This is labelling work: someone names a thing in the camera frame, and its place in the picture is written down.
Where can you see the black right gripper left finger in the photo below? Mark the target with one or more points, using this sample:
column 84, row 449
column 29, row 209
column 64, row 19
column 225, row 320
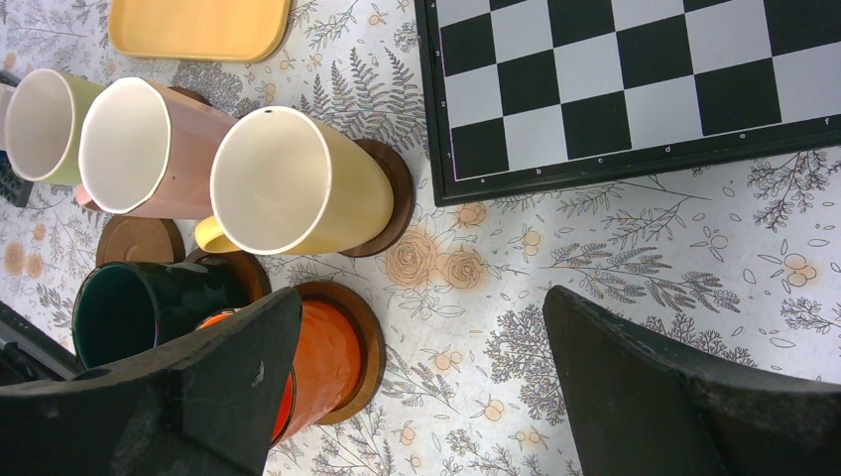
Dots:
column 203, row 404

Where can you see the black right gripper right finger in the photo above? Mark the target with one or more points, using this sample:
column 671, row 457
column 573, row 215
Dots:
column 640, row 403

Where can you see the dark green mug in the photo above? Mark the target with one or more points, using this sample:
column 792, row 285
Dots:
column 123, row 308

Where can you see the orange cup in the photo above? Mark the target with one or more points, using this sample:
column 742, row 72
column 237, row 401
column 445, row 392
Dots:
column 326, row 369

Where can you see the brown coaster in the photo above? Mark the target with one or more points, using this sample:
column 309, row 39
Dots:
column 244, row 267
column 136, row 239
column 190, row 94
column 372, row 344

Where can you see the cream yellow mug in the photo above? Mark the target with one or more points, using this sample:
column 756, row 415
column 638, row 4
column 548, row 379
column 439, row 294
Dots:
column 284, row 183

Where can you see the pink mug front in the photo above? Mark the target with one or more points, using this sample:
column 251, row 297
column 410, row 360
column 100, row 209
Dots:
column 147, row 150

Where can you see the pink mug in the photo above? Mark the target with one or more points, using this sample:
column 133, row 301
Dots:
column 43, row 125
column 147, row 150

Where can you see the dark walnut wooden coaster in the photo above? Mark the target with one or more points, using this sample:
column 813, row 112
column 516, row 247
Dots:
column 405, row 198

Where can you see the pink mug back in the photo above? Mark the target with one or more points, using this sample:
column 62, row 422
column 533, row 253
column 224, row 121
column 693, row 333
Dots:
column 43, row 125

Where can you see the black and white chessboard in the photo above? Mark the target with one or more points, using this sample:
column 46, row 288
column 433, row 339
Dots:
column 534, row 95

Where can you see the yellow plastic tray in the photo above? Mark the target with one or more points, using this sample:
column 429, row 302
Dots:
column 217, row 30

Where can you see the floral patterned tablecloth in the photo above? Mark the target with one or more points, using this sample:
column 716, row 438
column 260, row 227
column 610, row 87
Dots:
column 740, row 260

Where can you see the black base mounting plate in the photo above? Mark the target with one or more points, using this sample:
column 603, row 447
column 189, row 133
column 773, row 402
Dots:
column 28, row 354

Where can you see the grey building block baseplate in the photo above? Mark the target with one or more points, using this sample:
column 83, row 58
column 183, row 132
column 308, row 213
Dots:
column 14, row 189

